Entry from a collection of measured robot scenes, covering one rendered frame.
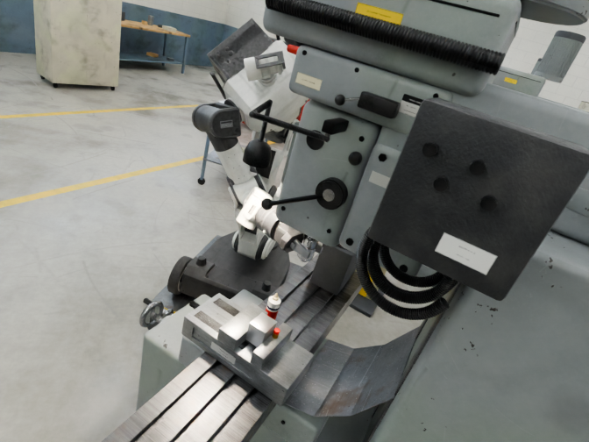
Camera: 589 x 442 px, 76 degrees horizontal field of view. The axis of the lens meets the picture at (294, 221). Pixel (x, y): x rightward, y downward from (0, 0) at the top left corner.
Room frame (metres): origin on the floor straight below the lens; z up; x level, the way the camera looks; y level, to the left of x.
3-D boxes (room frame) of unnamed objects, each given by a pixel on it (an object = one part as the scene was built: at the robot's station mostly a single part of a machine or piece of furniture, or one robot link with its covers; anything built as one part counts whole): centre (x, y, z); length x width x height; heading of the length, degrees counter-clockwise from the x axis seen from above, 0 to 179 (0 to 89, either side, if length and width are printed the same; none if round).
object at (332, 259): (1.30, -0.22, 1.02); 0.22 x 0.12 x 0.20; 160
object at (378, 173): (0.85, -0.24, 1.47); 0.24 x 0.19 x 0.26; 158
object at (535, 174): (0.50, -0.21, 1.62); 0.20 x 0.09 x 0.21; 68
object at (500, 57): (0.77, -0.04, 1.79); 0.45 x 0.04 x 0.04; 68
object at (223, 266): (1.76, 0.18, 0.59); 0.64 x 0.52 x 0.33; 173
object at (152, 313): (1.11, 0.41, 0.62); 0.16 x 0.12 x 0.12; 68
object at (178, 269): (1.55, 0.48, 0.50); 0.20 x 0.05 x 0.20; 173
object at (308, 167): (0.92, -0.06, 1.47); 0.21 x 0.19 x 0.32; 158
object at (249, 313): (0.80, 0.05, 1.01); 0.15 x 0.06 x 0.04; 157
